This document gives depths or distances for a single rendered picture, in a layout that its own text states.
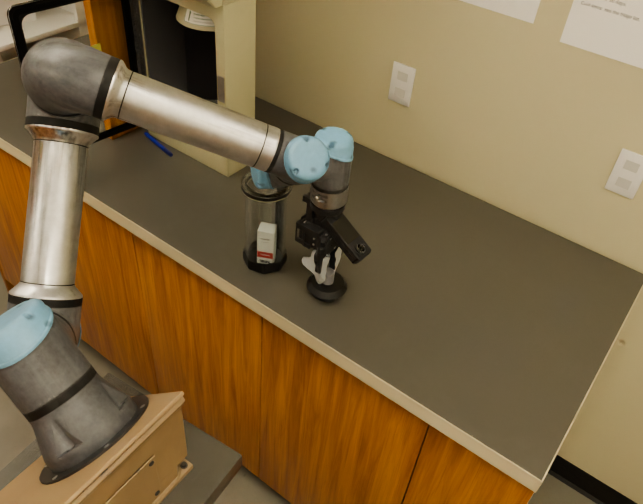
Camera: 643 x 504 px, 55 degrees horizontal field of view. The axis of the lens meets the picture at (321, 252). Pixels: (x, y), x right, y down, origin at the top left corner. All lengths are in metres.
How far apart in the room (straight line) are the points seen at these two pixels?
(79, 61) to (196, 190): 0.77
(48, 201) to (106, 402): 0.34
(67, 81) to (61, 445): 0.52
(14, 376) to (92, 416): 0.12
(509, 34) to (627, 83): 0.29
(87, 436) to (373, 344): 0.62
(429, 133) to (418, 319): 0.63
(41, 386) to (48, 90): 0.43
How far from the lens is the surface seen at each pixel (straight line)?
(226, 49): 1.57
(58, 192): 1.11
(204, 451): 1.18
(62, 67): 1.00
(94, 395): 1.00
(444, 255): 1.57
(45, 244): 1.11
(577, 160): 1.68
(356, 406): 1.45
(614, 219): 1.72
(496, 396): 1.32
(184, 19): 1.66
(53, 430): 1.00
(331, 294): 1.37
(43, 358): 0.98
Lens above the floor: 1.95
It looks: 42 degrees down
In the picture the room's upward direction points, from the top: 6 degrees clockwise
